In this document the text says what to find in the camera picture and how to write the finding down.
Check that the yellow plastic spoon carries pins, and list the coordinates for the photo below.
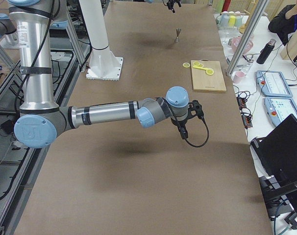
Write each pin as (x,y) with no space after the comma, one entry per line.
(202,68)

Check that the aluminium frame post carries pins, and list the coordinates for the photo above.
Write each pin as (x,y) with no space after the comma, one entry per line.
(252,22)

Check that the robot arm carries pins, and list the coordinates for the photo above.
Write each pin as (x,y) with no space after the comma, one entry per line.
(42,119)

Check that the near blue teach pendant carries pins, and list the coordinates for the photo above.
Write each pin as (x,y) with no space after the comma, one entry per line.
(279,108)

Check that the bamboo cutting board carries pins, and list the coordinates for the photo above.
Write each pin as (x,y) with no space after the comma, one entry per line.
(208,83)

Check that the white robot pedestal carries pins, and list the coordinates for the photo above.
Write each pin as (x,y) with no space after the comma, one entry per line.
(103,64)

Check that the lemon slice off board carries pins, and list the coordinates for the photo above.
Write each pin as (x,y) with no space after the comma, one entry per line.
(186,65)

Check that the far blue teach pendant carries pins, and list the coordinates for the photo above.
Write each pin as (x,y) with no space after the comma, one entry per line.
(272,83)

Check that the blue teach pendant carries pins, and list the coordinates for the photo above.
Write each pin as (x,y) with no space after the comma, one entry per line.
(279,108)
(272,83)

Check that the lemon slice on spoon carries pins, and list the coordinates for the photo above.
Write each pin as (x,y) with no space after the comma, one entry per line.
(209,72)

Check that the black thermos bottle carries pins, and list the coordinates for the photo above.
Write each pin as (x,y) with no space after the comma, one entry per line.
(265,52)

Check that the black laptop monitor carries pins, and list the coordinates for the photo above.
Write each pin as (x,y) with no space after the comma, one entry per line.
(277,152)

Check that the grey plastic cup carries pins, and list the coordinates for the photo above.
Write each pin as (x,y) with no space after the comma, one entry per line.
(224,19)

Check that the steel measuring jigger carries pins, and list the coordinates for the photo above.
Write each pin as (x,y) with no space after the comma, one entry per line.
(178,31)

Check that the yellow plastic cup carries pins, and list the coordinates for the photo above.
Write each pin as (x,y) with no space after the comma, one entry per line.
(232,20)

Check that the person in black jacket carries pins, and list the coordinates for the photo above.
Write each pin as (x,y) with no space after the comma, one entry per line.
(285,23)

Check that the pink cup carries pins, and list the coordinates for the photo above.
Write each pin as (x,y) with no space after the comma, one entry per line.
(238,77)

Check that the green plastic cup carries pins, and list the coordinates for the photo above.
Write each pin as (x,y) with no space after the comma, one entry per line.
(238,21)

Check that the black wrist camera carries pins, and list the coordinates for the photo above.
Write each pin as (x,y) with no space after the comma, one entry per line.
(195,110)

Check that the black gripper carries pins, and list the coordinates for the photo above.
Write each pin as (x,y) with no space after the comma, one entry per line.
(172,3)
(177,121)

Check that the pink bowl with ice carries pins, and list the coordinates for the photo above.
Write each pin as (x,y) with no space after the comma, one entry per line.
(236,41)

